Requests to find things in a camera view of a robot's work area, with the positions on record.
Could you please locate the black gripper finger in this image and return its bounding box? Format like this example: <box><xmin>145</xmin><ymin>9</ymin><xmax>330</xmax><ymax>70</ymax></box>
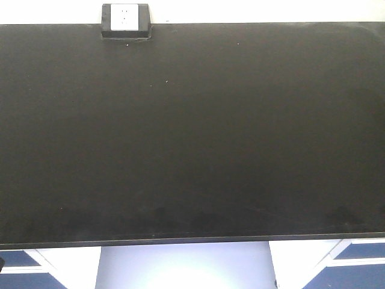
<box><xmin>0</xmin><ymin>258</ymin><xmax>4</xmax><ymax>272</ymax></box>

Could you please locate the blue under-bench cabinet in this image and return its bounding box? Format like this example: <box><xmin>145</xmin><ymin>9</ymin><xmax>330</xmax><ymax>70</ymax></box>
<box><xmin>1</xmin><ymin>246</ymin><xmax>102</xmax><ymax>288</ymax></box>
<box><xmin>269</xmin><ymin>238</ymin><xmax>384</xmax><ymax>288</ymax></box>

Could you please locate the blue left under-bench cabinet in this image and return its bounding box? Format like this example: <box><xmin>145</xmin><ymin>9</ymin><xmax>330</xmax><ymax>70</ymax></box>
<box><xmin>1</xmin><ymin>246</ymin><xmax>102</xmax><ymax>288</ymax></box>

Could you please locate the black white power outlet box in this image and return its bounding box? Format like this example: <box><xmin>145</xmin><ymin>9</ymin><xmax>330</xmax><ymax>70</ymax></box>
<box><xmin>101</xmin><ymin>4</ymin><xmax>152</xmax><ymax>40</ymax></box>

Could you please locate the blue right under-bench cabinet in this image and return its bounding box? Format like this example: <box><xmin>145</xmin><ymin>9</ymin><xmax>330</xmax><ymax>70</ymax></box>
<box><xmin>269</xmin><ymin>238</ymin><xmax>384</xmax><ymax>288</ymax></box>

